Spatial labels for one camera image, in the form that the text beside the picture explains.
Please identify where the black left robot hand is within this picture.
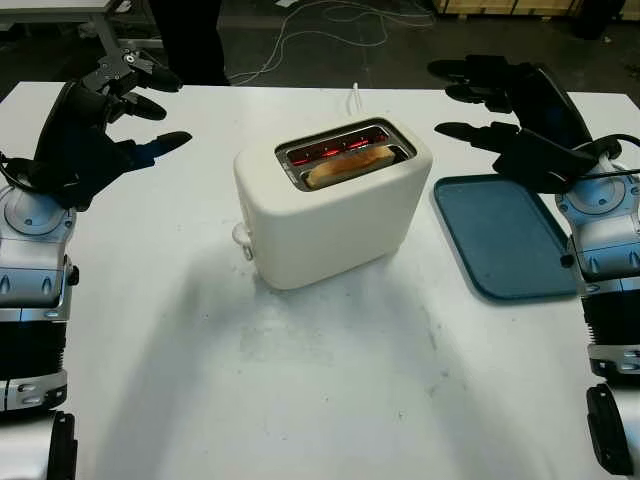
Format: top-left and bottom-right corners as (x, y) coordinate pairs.
(37, 49), (194, 179)

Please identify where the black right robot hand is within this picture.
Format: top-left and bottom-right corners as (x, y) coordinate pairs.
(428, 54), (592, 152)

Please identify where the toast slice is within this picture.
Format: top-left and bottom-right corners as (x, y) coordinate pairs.
(306, 144), (397, 191)

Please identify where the person in white fleece jacket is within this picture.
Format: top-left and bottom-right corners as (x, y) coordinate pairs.
(149, 0), (232, 87)

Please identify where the white two-slot toaster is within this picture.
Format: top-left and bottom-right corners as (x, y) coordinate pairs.
(232, 117), (434, 292)

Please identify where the black bin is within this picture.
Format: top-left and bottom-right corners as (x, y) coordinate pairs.
(569, 0), (614, 42)

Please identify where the grey metal workbench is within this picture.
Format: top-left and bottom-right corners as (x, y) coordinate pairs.
(0, 0), (167, 57)

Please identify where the wooden crate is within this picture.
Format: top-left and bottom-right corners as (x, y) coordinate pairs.
(436, 0), (572, 17)

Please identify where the blue plastic tray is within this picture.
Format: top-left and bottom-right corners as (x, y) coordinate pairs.
(433, 174), (592, 304)

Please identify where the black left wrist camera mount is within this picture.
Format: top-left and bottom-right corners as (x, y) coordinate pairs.
(7, 157), (97, 212)

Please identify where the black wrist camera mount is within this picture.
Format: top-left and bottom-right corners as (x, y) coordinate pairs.
(7, 157), (97, 212)
(492, 128), (599, 194)

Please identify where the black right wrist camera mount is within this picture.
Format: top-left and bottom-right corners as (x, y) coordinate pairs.
(492, 128), (599, 194)

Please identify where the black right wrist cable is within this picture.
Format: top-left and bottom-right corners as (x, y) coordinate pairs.
(564, 136), (640, 182)

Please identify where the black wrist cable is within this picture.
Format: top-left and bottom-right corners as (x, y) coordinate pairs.
(0, 152), (32, 194)
(564, 136), (640, 182)

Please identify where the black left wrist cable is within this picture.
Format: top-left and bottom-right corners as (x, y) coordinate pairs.
(0, 152), (32, 194)

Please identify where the white toaster power cord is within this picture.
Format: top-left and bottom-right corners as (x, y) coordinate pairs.
(343, 82), (363, 122)

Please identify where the white cable on floor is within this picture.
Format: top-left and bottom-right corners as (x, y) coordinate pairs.
(229, 0), (437, 87)

